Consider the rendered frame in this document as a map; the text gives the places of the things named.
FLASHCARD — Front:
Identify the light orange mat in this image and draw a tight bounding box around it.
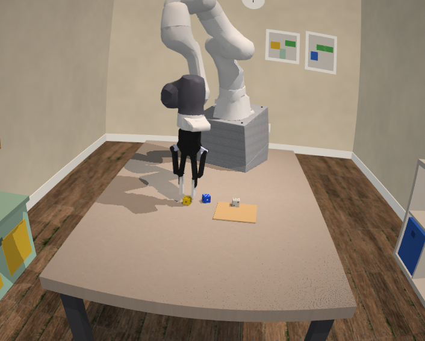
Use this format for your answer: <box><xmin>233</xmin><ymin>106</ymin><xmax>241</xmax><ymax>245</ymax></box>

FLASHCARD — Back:
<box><xmin>213</xmin><ymin>202</ymin><xmax>257</xmax><ymax>224</ymax></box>

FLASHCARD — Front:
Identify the blue die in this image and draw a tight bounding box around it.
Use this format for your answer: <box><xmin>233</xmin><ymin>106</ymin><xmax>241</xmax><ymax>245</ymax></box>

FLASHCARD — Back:
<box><xmin>202</xmin><ymin>194</ymin><xmax>211</xmax><ymax>203</ymax></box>

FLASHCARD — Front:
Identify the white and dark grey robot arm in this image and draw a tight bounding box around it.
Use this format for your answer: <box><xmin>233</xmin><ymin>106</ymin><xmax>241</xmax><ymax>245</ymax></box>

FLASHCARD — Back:
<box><xmin>161</xmin><ymin>0</ymin><xmax>255</xmax><ymax>132</ymax></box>

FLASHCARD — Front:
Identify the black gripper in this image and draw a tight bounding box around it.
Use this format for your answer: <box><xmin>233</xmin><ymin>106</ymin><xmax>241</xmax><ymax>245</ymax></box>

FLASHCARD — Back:
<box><xmin>170</xmin><ymin>129</ymin><xmax>209</xmax><ymax>197</ymax></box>

